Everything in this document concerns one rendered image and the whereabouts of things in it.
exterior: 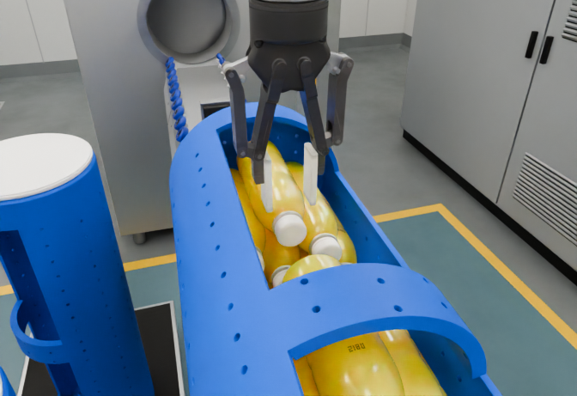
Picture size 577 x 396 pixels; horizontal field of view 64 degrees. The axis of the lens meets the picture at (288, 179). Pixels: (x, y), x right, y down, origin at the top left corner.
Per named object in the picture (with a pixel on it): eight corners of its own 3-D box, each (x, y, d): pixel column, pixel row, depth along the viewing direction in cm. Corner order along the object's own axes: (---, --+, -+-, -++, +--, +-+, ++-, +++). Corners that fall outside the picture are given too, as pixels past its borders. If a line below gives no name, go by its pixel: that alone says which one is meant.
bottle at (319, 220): (297, 153, 75) (337, 217, 60) (313, 183, 79) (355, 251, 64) (260, 174, 76) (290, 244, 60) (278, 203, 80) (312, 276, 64)
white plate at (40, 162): (14, 127, 112) (15, 131, 112) (-90, 186, 89) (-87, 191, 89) (116, 139, 106) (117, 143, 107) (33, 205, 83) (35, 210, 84)
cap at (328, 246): (331, 230, 61) (335, 239, 60) (341, 248, 63) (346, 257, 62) (306, 245, 61) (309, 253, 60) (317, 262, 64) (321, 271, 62)
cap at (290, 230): (269, 236, 59) (272, 245, 57) (278, 211, 57) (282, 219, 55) (296, 239, 60) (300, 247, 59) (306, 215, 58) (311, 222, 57)
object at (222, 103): (241, 149, 125) (239, 96, 117) (245, 156, 122) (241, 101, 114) (205, 155, 123) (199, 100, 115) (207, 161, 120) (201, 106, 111)
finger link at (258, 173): (263, 143, 49) (235, 147, 48) (264, 183, 52) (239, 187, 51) (260, 137, 50) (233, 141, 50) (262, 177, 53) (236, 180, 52)
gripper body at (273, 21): (318, -16, 47) (316, 73, 52) (236, -11, 45) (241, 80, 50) (345, -2, 41) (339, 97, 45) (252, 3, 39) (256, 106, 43)
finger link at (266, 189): (271, 159, 50) (264, 160, 49) (272, 212, 53) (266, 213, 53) (265, 147, 52) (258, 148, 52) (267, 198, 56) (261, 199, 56)
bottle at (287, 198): (230, 173, 74) (254, 246, 58) (242, 134, 71) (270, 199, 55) (271, 179, 76) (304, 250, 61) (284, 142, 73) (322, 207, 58)
